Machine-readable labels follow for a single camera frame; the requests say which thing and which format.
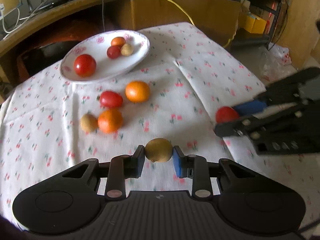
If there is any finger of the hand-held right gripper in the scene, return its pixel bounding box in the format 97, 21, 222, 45
214, 105, 304, 140
233, 94, 307, 117

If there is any black cable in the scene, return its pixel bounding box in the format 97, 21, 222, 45
100, 0, 106, 33

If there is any small yellow box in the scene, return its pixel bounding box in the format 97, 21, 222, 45
244, 14, 267, 34

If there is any brown longan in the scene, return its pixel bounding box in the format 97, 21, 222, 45
80, 114, 98, 132
121, 43, 133, 56
145, 138, 173, 162

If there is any small red tomato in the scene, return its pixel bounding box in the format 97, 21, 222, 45
99, 91, 123, 108
215, 106, 240, 124
107, 46, 122, 59

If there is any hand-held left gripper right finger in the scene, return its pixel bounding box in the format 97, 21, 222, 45
172, 145, 263, 202

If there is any white floral plate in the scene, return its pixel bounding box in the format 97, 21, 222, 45
59, 30, 151, 85

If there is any curved wooden desk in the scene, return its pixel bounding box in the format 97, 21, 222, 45
0, 0, 175, 85

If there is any wooden cabinet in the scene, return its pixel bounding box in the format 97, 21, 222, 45
287, 0, 320, 70

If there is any brown cardboard box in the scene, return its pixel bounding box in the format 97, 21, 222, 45
131, 0, 243, 48

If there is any large red tomato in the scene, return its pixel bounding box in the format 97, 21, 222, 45
73, 54, 97, 78

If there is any yellow cable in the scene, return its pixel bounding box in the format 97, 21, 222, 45
147, 0, 238, 48

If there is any clear plastic bag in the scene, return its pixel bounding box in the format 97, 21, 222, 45
260, 44, 292, 80

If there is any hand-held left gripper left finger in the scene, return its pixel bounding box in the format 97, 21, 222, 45
59, 145, 145, 202

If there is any cherry print tablecloth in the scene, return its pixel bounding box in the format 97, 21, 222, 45
0, 22, 320, 233

